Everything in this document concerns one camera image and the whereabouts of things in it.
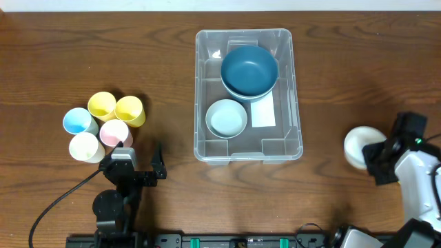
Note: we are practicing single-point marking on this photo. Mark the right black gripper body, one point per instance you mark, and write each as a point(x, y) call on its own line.
point(380, 165)

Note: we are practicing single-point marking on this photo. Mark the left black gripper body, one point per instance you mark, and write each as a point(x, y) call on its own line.
point(138, 177)

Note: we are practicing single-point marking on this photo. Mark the white bowl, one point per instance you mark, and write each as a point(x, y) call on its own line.
point(356, 139)

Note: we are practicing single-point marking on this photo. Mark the light grey bowl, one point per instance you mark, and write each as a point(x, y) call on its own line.
point(226, 118)

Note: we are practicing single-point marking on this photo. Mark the dark blue bowl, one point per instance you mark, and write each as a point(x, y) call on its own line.
point(248, 99)
point(249, 70)

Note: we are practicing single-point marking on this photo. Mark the beige bowl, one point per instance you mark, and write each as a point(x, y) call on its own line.
point(271, 88)

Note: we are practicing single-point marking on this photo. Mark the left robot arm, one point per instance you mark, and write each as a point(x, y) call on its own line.
point(115, 209)

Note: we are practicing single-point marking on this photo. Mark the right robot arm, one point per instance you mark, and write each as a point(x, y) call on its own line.
point(416, 166)

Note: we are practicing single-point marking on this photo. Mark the pink cup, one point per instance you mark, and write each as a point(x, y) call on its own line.
point(114, 131)

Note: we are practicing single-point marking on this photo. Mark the cream white cup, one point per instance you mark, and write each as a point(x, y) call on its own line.
point(86, 147)

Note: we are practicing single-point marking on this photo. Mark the yellow cup right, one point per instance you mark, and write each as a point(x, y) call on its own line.
point(130, 110)

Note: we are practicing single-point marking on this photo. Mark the yellow cup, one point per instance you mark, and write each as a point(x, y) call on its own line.
point(130, 110)
point(102, 105)

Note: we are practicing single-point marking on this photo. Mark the light blue cup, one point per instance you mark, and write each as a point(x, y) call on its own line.
point(79, 120)

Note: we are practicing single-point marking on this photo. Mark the yellow cup left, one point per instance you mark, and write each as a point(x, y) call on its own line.
point(102, 105)

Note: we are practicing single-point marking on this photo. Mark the clear plastic storage bin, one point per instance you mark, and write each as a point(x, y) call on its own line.
point(277, 144)

